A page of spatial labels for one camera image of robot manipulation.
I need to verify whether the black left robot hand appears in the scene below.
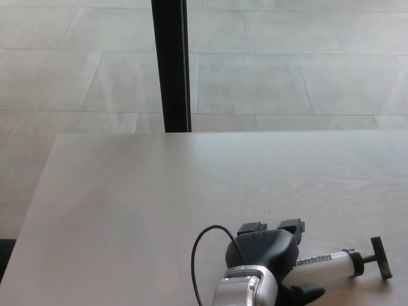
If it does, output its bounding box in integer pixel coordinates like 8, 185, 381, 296
224, 217, 326, 306

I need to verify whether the white Franklin hand air pump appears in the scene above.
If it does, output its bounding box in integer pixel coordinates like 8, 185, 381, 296
288, 236, 394, 287

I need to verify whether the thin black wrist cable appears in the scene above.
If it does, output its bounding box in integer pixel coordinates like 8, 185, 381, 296
191, 224, 245, 306

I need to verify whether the black vertical metal post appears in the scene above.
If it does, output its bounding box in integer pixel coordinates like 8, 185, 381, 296
150, 0, 192, 133

